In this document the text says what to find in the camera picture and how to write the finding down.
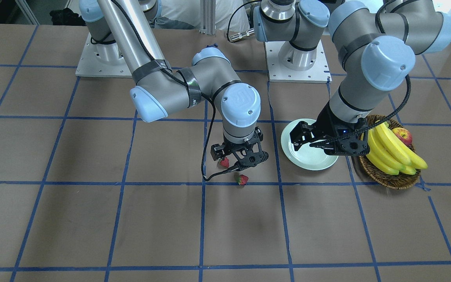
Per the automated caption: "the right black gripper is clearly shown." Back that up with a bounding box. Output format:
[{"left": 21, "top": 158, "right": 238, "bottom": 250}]
[{"left": 211, "top": 127, "right": 269, "bottom": 171}]

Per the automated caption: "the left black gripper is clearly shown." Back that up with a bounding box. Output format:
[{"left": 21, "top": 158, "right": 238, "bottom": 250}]
[{"left": 290, "top": 104, "right": 370, "bottom": 156}]

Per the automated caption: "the red strawberry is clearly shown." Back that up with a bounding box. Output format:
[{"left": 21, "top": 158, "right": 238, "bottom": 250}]
[
  {"left": 218, "top": 157, "right": 230, "bottom": 168},
  {"left": 235, "top": 174, "right": 249, "bottom": 186}
]

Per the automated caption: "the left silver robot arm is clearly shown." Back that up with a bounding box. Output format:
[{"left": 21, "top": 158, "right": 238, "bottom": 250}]
[{"left": 253, "top": 0, "right": 451, "bottom": 156}]

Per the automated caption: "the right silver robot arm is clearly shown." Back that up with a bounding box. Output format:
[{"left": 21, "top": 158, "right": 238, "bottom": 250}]
[{"left": 79, "top": 0, "right": 269, "bottom": 172}]

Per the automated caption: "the light green plate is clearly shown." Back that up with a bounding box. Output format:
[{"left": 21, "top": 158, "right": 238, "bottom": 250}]
[{"left": 281, "top": 118, "right": 338, "bottom": 171}]

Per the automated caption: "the woven wicker basket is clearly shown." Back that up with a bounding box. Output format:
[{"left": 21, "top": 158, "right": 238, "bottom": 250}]
[{"left": 359, "top": 119, "right": 428, "bottom": 189}]

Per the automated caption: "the yellow banana bunch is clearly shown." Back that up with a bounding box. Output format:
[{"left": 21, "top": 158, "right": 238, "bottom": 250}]
[{"left": 366, "top": 123, "right": 428, "bottom": 175}]

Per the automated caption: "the red yellow apple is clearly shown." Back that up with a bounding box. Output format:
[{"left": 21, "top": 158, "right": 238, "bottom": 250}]
[{"left": 392, "top": 127, "right": 412, "bottom": 146}]

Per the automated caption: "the person in white shirt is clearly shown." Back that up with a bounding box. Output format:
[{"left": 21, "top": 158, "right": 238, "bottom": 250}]
[{"left": 147, "top": 0, "right": 251, "bottom": 32}]

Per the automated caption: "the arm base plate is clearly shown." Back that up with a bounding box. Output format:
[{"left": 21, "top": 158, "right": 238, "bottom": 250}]
[
  {"left": 76, "top": 34, "right": 132, "bottom": 78},
  {"left": 265, "top": 41, "right": 332, "bottom": 83}
]

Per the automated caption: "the aluminium frame post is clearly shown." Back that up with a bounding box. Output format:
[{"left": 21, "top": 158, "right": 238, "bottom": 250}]
[{"left": 198, "top": 0, "right": 216, "bottom": 36}]

